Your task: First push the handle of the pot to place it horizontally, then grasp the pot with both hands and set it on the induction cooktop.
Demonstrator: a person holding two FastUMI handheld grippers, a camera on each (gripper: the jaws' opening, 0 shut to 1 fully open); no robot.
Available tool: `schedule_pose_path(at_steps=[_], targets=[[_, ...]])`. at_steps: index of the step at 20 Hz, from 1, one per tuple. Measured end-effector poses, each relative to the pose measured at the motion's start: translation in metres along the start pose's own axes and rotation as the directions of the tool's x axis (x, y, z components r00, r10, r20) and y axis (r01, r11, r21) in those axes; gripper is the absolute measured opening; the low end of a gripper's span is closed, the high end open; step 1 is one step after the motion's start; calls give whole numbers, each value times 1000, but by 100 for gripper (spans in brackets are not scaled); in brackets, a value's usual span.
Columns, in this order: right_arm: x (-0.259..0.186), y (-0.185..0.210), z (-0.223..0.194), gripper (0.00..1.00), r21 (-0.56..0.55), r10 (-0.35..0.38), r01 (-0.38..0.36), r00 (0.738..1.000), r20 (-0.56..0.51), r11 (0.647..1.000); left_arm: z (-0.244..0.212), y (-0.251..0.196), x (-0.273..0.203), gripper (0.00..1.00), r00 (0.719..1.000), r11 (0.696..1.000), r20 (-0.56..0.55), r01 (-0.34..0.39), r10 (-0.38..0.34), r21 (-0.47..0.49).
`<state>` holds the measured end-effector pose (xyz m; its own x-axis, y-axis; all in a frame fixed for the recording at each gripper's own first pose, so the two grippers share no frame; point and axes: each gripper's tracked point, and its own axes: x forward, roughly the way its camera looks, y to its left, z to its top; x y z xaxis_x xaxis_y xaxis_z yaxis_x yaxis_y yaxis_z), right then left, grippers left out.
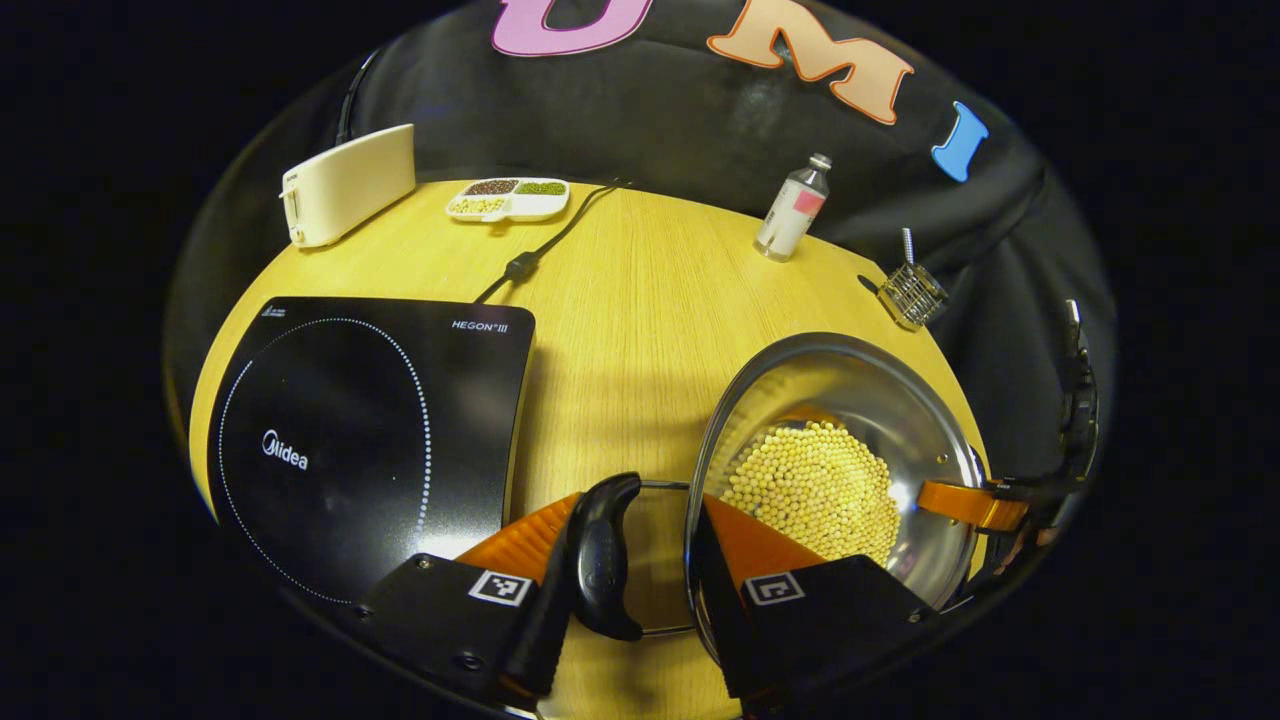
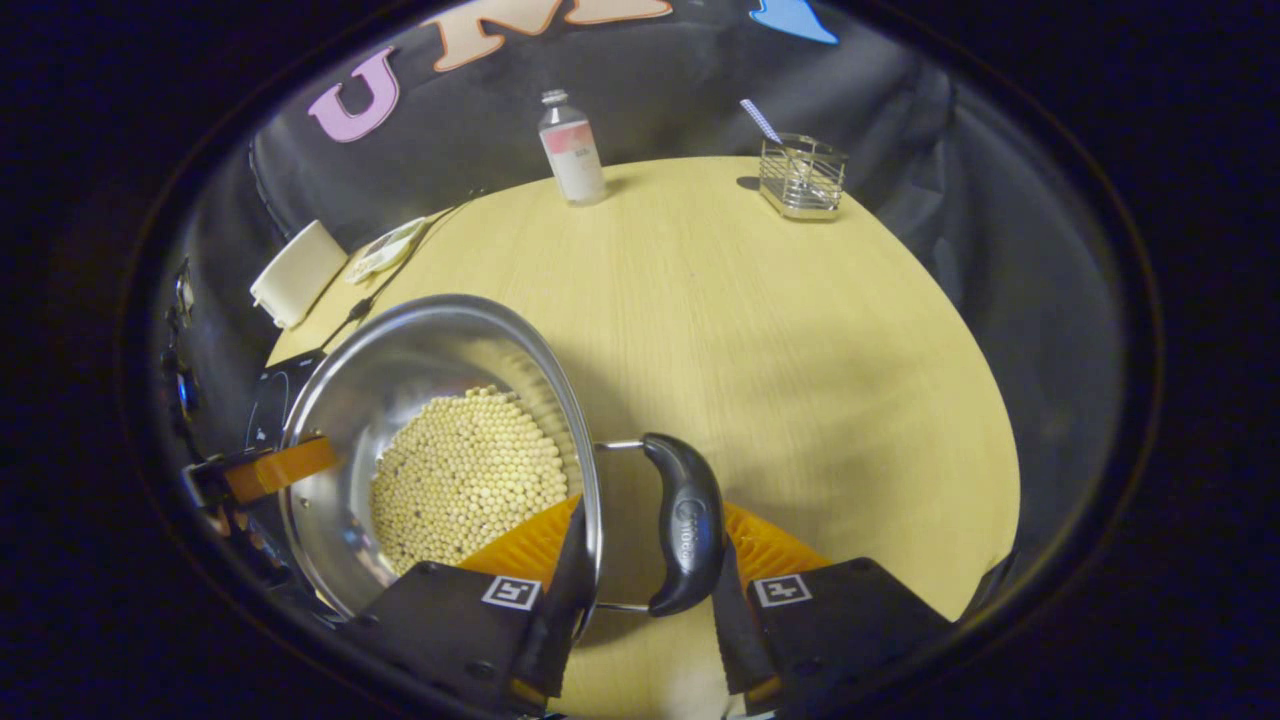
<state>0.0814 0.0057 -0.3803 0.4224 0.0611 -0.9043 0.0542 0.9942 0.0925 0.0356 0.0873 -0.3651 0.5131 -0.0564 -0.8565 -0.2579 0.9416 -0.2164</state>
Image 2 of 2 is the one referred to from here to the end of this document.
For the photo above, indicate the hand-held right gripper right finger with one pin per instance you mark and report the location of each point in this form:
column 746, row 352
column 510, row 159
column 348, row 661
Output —
column 735, row 640

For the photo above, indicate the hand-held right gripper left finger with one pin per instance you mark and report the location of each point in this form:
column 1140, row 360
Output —
column 560, row 630

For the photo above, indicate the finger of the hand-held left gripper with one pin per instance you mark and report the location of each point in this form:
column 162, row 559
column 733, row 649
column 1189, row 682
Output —
column 280, row 467

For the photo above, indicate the black induction cooktop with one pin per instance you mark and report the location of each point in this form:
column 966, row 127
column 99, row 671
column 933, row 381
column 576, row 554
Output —
column 265, row 400

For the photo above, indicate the stainless steel pot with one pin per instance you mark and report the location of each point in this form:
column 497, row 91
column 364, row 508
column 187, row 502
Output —
column 430, row 350

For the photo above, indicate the white toaster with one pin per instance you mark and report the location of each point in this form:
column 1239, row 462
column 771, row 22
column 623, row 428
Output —
column 300, row 272

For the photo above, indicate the pile of yellow beans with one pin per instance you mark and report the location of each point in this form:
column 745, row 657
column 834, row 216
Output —
column 465, row 480

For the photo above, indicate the white divided dish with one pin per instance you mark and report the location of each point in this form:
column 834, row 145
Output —
column 385, row 250

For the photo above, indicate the clear bottle pink label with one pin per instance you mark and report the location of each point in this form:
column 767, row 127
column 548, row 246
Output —
column 572, row 150

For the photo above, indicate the striped straw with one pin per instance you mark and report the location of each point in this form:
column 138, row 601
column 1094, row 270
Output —
column 762, row 120

